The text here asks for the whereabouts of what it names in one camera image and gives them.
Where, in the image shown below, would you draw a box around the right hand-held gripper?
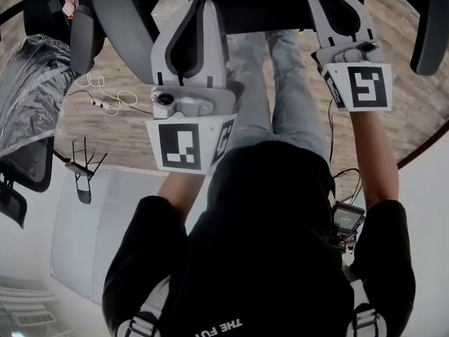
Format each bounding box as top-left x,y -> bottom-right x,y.
304,0 -> 394,113

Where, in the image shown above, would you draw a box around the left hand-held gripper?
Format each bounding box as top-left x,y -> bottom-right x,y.
145,0 -> 246,173

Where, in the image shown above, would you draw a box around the person's left forearm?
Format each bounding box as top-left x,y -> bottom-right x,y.
156,168 -> 212,221

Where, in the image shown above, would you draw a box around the person's right forearm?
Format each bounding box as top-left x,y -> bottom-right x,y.
346,108 -> 401,209

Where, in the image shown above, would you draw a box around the gray office chair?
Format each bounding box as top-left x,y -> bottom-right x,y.
69,0 -> 159,84
409,0 -> 449,77

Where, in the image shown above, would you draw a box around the person's gray jeans legs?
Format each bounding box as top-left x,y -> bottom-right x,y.
224,29 -> 331,166

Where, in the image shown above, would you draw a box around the red and white box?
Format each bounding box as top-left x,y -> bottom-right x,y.
62,0 -> 80,21

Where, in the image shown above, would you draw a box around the black folding chair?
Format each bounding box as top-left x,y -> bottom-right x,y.
64,136 -> 109,206

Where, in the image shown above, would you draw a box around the plastic-wrapped office chair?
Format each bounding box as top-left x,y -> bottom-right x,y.
0,34 -> 76,158

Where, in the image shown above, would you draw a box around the black waist-worn device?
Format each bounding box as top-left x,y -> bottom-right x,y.
330,201 -> 366,253

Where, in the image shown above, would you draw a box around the black mesh office chair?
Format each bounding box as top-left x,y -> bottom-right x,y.
0,138 -> 54,230

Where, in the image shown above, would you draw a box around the person's black shirt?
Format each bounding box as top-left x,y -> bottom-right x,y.
101,139 -> 417,337

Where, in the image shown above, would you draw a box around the white cable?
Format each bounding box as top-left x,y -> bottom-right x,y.
74,73 -> 140,117

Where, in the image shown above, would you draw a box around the black device cables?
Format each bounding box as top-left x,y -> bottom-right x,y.
327,98 -> 363,205

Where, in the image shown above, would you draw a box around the white wall panel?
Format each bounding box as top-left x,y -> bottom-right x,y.
50,166 -> 170,305

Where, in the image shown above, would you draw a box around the white harness strap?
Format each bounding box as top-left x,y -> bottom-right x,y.
344,278 -> 387,337
118,285 -> 170,337

